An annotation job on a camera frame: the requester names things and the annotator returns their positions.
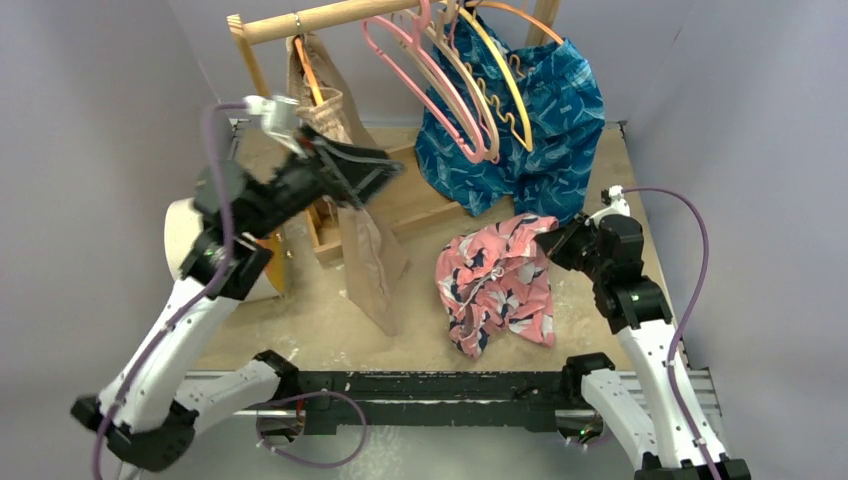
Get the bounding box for pink plastic hanger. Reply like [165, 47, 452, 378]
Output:
[360, 0, 488, 166]

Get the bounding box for wooden clothes rack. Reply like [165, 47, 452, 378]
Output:
[226, 0, 562, 267]

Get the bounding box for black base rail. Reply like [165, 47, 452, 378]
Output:
[192, 368, 717, 437]

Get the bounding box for orange hanger with blue shorts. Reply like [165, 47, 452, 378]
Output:
[472, 1, 564, 46]

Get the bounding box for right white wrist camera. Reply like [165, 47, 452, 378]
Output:
[584, 185, 631, 226]

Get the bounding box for blue shark print shorts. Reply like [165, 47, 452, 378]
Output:
[415, 23, 605, 221]

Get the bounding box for beige plastic hanger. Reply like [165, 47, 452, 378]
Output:
[390, 1, 500, 164]

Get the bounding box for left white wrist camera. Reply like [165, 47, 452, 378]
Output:
[243, 95, 305, 158]

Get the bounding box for pink floral shorts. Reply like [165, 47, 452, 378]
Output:
[435, 213, 559, 358]

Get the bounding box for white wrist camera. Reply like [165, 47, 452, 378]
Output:
[584, 185, 631, 226]
[243, 95, 305, 158]

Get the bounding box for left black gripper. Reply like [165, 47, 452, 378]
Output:
[248, 124, 406, 241]

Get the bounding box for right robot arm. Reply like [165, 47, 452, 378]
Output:
[536, 213, 751, 479]

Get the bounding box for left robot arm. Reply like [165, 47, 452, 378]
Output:
[71, 126, 405, 472]

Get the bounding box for white cylinder with orange lid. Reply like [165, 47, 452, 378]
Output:
[164, 198, 287, 302]

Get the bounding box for orange hanger with beige shorts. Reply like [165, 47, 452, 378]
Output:
[293, 36, 324, 106]

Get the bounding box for beige drawstring shorts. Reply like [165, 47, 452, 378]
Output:
[286, 33, 409, 336]

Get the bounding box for yellow wavy hanger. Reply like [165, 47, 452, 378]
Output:
[450, 1, 535, 152]

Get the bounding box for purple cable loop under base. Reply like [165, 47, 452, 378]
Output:
[255, 388, 372, 472]

